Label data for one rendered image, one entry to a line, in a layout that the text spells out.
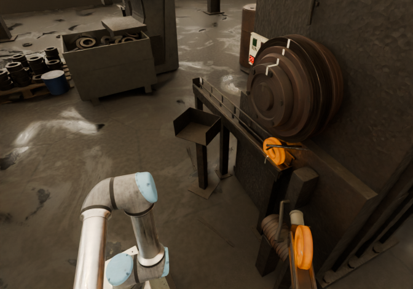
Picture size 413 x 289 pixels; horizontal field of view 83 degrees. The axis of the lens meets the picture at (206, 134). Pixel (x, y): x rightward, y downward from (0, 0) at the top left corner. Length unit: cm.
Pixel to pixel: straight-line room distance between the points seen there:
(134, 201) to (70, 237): 129
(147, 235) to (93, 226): 25
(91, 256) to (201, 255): 109
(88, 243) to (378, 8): 113
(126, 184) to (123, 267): 42
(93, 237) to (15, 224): 164
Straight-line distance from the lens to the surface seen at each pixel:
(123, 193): 87
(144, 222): 97
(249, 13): 393
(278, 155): 130
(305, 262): 103
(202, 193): 203
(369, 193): 113
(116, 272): 118
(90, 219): 86
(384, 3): 97
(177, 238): 186
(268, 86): 103
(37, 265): 213
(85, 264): 81
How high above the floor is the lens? 164
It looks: 39 degrees down
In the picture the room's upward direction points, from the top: 2 degrees counter-clockwise
